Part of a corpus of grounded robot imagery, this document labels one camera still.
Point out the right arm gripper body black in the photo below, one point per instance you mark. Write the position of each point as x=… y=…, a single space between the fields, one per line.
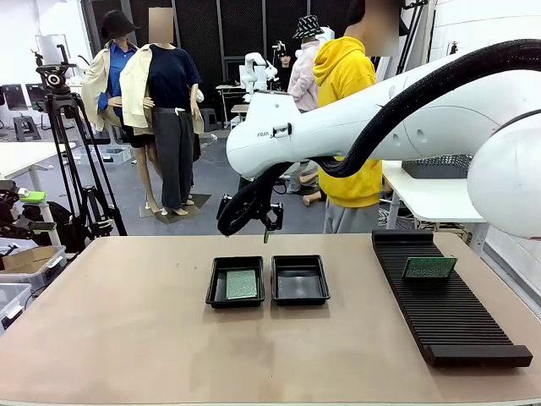
x=264 y=199

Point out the green printed circuit board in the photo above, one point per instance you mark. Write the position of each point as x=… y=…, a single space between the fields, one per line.
x=241 y=285
x=429 y=267

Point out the small white robot arm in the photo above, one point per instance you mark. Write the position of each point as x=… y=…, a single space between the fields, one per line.
x=253 y=59

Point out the black plastic ESD tray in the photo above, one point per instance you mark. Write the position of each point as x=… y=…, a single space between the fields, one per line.
x=217 y=279
x=300 y=281

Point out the beige mannequin foot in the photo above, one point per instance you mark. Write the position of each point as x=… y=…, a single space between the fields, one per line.
x=313 y=199

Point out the grey work table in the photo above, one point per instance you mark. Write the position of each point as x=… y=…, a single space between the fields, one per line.
x=238 y=108

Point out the grey step stool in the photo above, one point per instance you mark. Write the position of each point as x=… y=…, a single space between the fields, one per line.
x=210 y=118

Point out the mannequin with pink hoodie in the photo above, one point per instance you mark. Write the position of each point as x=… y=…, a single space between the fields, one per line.
x=302 y=80

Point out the person in black clothes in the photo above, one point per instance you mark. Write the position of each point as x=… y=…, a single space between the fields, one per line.
x=285 y=63

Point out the person in yellow hoodie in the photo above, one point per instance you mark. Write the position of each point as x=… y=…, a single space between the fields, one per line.
x=346 y=72

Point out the mannequin with navy shirt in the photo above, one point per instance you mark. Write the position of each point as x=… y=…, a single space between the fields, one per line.
x=173 y=76

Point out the white table with basket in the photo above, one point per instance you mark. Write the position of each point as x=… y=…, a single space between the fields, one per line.
x=435 y=199

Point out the grey mesh basket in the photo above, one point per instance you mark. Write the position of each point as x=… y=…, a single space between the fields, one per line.
x=439 y=169

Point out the black slotted board rack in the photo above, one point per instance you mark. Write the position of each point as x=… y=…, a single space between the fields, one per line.
x=444 y=313

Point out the mannequin with black hat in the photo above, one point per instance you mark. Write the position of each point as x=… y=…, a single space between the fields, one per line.
x=95 y=84

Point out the black equipment bag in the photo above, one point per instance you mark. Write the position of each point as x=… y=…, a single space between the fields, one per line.
x=55 y=224

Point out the clear bin with white clips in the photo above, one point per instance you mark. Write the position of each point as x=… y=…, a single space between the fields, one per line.
x=42 y=277
x=12 y=304

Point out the green and white device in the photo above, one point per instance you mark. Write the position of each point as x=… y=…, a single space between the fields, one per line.
x=34 y=195

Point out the brown cardboard box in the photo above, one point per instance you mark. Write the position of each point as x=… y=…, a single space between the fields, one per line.
x=29 y=256

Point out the black step stool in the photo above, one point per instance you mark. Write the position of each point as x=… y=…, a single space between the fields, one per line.
x=26 y=127

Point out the black computer monitor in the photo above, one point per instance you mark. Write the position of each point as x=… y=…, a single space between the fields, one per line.
x=36 y=93
x=12 y=97

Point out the white board panel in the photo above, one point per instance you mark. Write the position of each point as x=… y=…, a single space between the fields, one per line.
x=46 y=48

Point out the dark mannequin base plate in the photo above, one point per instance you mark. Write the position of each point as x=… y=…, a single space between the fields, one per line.
x=198 y=199

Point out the black camera tripod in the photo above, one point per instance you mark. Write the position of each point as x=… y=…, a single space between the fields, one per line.
x=57 y=105

